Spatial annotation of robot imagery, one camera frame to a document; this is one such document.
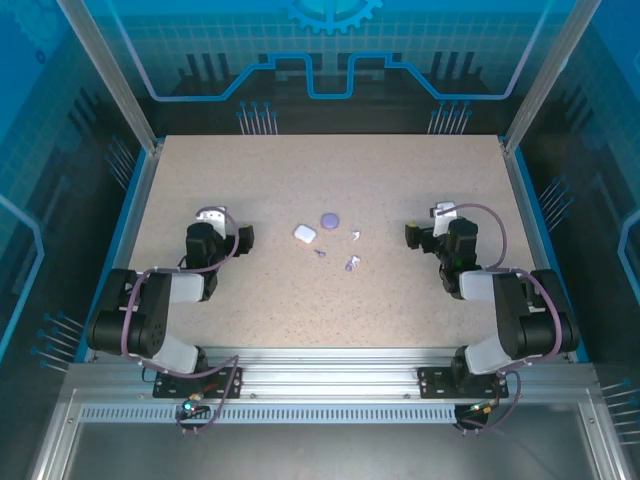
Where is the grey metal tray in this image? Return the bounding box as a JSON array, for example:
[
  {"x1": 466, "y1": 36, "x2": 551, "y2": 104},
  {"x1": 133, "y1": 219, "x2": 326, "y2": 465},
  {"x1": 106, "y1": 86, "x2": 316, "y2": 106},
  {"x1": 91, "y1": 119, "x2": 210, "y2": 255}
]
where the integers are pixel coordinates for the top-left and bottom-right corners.
[{"x1": 27, "y1": 387, "x2": 640, "y2": 480}]

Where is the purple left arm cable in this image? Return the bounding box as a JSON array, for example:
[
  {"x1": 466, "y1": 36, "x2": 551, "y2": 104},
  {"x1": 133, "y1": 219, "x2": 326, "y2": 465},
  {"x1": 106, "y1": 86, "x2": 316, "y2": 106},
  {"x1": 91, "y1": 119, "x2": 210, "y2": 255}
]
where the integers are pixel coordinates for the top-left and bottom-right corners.
[{"x1": 121, "y1": 204, "x2": 242, "y2": 436}]

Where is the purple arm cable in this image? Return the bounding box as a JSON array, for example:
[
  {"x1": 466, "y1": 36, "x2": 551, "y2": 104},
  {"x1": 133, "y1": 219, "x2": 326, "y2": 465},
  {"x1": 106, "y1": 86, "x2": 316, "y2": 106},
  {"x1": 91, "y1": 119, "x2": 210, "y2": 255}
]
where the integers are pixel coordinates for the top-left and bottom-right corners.
[
  {"x1": 121, "y1": 204, "x2": 242, "y2": 436},
  {"x1": 437, "y1": 202, "x2": 564, "y2": 434}
]

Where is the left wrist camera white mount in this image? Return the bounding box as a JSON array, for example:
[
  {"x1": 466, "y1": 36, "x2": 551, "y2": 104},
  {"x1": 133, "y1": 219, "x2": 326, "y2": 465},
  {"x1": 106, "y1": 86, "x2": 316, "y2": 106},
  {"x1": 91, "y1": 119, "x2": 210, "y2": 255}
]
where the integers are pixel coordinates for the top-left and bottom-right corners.
[{"x1": 194, "y1": 205, "x2": 229, "y2": 236}]

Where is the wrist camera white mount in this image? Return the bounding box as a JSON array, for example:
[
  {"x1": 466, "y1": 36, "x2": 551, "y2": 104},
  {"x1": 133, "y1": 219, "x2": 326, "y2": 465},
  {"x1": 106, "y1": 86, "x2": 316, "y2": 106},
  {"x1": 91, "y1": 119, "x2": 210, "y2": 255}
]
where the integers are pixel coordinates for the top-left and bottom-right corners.
[
  {"x1": 194, "y1": 205, "x2": 229, "y2": 236},
  {"x1": 430, "y1": 201, "x2": 457, "y2": 239}
]

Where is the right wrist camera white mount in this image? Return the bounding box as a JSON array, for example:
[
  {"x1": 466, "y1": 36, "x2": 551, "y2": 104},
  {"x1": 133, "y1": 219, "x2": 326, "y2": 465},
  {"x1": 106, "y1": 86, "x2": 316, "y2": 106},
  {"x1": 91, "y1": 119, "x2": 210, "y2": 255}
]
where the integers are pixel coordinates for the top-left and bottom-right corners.
[{"x1": 430, "y1": 201, "x2": 457, "y2": 239}]

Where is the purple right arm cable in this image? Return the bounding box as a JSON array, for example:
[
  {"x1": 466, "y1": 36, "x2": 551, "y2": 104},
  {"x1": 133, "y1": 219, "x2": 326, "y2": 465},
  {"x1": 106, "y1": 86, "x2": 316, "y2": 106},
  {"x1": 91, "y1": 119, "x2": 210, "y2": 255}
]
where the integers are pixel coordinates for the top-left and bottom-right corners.
[{"x1": 437, "y1": 202, "x2": 564, "y2": 434}]

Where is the blue edged aluminium side rail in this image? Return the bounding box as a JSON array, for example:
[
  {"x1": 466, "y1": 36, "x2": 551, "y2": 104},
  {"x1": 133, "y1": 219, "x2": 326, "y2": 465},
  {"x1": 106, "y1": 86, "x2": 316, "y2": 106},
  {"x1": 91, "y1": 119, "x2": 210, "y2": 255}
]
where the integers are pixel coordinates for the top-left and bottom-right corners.
[
  {"x1": 69, "y1": 142, "x2": 164, "y2": 364},
  {"x1": 502, "y1": 144, "x2": 587, "y2": 364}
]

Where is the wide aluminium base rail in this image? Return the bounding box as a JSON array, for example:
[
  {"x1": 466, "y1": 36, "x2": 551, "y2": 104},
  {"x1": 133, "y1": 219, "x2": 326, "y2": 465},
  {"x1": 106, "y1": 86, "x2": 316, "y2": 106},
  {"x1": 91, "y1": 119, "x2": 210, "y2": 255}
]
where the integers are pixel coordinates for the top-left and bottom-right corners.
[{"x1": 67, "y1": 346, "x2": 599, "y2": 401}]

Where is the aluminium frame post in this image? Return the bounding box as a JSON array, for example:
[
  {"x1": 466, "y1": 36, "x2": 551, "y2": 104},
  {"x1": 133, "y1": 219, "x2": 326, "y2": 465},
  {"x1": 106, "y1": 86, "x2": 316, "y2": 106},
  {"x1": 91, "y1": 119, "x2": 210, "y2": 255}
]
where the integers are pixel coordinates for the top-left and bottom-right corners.
[
  {"x1": 56, "y1": 0, "x2": 165, "y2": 154},
  {"x1": 502, "y1": 0, "x2": 621, "y2": 155}
]

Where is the slotted grey cable duct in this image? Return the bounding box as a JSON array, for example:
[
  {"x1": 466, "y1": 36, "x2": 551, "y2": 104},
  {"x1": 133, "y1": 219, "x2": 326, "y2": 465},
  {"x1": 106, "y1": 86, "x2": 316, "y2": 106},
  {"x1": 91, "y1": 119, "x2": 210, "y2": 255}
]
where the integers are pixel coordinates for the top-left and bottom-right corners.
[{"x1": 78, "y1": 405, "x2": 460, "y2": 424}]

